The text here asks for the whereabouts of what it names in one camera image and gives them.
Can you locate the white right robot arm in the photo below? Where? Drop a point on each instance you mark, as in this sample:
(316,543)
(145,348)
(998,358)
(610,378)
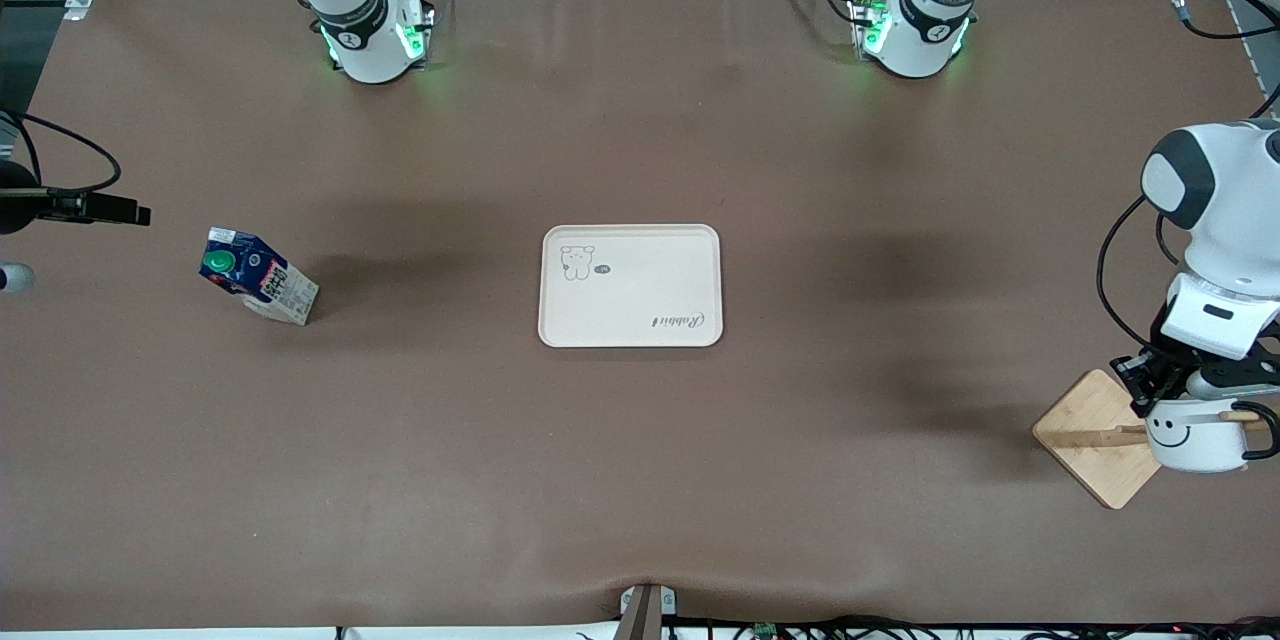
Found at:
(360,30)

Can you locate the wooden mug stand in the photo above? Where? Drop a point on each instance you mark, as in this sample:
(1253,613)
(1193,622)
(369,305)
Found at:
(1095,462)

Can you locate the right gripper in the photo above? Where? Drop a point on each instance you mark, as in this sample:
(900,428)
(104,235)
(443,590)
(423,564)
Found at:
(20,211)

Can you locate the white rectangular tray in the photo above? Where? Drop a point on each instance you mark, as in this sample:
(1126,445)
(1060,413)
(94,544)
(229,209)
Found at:
(630,290)

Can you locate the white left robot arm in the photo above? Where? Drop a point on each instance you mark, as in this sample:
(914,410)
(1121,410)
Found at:
(925,20)

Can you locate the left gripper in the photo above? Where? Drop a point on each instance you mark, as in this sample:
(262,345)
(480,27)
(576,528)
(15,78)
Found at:
(1150,376)

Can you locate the small green circuit board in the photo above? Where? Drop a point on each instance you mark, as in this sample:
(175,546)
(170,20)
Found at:
(766,631)

